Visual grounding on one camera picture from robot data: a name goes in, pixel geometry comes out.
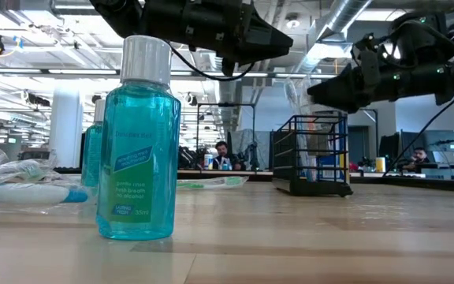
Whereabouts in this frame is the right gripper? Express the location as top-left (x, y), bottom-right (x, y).
top-left (307, 33), bottom-right (414, 114)

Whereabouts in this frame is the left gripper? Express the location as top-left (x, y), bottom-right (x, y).
top-left (142, 0), bottom-right (294, 77)

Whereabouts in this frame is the teal mouthwash bottle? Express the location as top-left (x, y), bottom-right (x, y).
top-left (95, 35), bottom-right (182, 241)
top-left (80, 98), bottom-right (107, 189)

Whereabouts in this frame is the white blue toothbrush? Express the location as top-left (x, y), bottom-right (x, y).
top-left (0, 182), bottom-right (91, 205)

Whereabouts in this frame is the dark computer monitor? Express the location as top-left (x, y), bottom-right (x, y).
top-left (378, 132), bottom-right (402, 162)

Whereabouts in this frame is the white wipes canister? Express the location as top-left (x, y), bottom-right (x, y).
top-left (307, 110), bottom-right (350, 183)

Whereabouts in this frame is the wide computer monitor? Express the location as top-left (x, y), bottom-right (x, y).
top-left (401, 129), bottom-right (454, 166)

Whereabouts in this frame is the white building column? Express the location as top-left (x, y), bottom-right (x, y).
top-left (48, 87), bottom-right (85, 169)

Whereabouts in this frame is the ribbed silver ventilation duct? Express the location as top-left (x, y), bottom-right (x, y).
top-left (213, 78), bottom-right (247, 133)

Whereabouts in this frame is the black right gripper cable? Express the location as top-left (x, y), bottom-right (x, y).
top-left (383, 92), bottom-right (454, 177)

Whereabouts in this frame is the black wire rack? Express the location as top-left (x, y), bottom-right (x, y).
top-left (271, 114), bottom-right (355, 198)

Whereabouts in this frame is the black table frame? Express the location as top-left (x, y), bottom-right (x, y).
top-left (52, 166), bottom-right (454, 195)

